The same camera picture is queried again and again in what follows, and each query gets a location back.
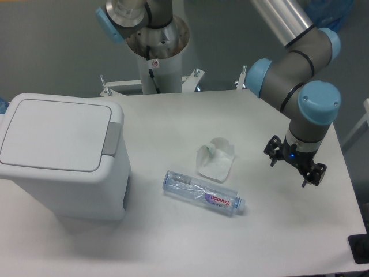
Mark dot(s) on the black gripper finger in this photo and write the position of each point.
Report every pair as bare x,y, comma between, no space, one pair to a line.
315,174
273,150

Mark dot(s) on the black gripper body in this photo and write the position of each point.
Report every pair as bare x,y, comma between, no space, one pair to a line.
301,160

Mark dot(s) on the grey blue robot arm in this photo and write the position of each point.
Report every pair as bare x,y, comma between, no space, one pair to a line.
287,85

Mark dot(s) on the white trash can body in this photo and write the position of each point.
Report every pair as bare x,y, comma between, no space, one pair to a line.
96,195

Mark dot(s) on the white trash can lid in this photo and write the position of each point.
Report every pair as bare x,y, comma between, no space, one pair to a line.
67,135

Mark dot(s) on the crushed clear plastic bottle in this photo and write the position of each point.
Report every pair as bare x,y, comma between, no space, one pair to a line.
218,198

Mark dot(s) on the blue plastic bag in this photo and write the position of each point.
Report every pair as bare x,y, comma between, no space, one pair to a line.
329,14

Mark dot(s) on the blue object at left edge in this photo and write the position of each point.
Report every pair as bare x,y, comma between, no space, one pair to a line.
3,105

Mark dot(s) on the white frame at right edge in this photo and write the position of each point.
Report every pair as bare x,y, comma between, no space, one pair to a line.
357,131

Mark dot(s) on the white pedestal base frame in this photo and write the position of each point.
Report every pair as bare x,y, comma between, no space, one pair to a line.
155,81

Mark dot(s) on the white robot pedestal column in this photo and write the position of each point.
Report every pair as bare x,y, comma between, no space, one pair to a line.
160,48

